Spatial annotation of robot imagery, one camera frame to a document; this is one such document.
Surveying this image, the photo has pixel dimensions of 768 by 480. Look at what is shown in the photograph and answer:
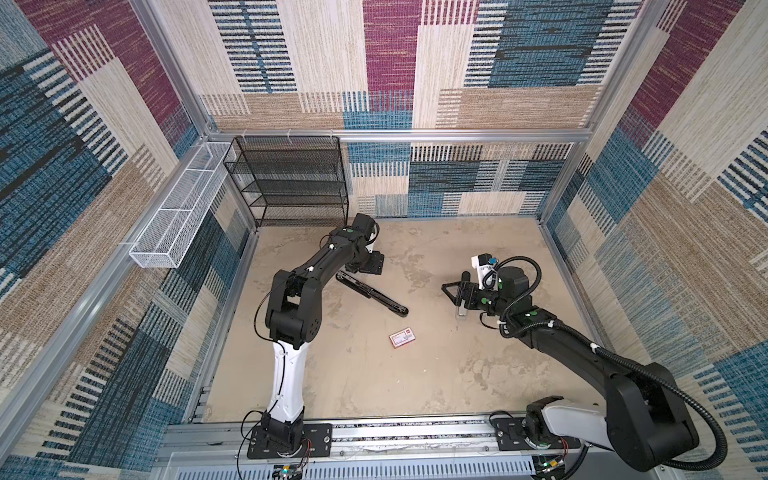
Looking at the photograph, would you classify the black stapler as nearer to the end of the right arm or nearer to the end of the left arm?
the end of the left arm

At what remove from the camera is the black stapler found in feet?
3.14

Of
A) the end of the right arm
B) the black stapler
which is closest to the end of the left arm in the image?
the black stapler
